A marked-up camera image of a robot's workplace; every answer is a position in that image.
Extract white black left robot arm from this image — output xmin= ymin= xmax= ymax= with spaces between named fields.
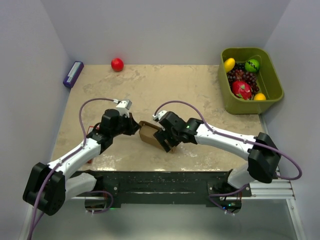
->
xmin=22 ymin=109 xmax=140 ymax=216

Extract aluminium rail frame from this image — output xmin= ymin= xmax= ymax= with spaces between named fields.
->
xmin=18 ymin=113 xmax=307 ymax=240

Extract brown cardboard box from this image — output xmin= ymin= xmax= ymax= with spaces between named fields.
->
xmin=138 ymin=120 xmax=176 ymax=153

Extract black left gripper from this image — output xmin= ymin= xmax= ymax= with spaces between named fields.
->
xmin=111 ymin=113 xmax=141 ymax=138

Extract red rectangular box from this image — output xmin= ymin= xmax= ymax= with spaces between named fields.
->
xmin=85 ymin=123 xmax=101 ymax=165

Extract green plastic bin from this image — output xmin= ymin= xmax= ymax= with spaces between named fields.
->
xmin=217 ymin=47 xmax=284 ymax=115

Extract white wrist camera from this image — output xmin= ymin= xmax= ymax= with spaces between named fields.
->
xmin=152 ymin=110 xmax=167 ymax=122
xmin=115 ymin=99 xmax=132 ymax=118

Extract red dragon fruit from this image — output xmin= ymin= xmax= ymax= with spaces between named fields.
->
xmin=231 ymin=80 xmax=253 ymax=100

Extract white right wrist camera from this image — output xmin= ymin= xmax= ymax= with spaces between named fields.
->
xmin=152 ymin=110 xmax=167 ymax=122

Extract yellow lemon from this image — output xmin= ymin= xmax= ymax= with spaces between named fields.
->
xmin=223 ymin=58 xmax=236 ymax=73

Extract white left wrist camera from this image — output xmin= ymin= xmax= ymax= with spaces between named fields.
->
xmin=115 ymin=99 xmax=132 ymax=118

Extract green striped toy ball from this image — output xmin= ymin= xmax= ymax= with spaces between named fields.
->
xmin=244 ymin=58 xmax=260 ymax=73

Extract red tomato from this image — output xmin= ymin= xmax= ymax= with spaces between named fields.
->
xmin=111 ymin=58 xmax=124 ymax=72

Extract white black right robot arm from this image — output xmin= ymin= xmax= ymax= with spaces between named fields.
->
xmin=153 ymin=110 xmax=281 ymax=197

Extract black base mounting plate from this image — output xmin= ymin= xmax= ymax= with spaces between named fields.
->
xmin=81 ymin=170 xmax=251 ymax=210

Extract dark red grapes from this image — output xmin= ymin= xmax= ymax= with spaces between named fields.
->
xmin=226 ymin=63 xmax=260 ymax=94

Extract small orange fruit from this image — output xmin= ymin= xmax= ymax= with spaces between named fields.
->
xmin=253 ymin=93 xmax=267 ymax=101

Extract purple rectangular box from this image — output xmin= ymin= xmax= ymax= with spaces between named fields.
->
xmin=62 ymin=61 xmax=84 ymax=89

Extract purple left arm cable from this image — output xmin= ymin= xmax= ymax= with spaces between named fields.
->
xmin=26 ymin=97 xmax=118 ymax=240

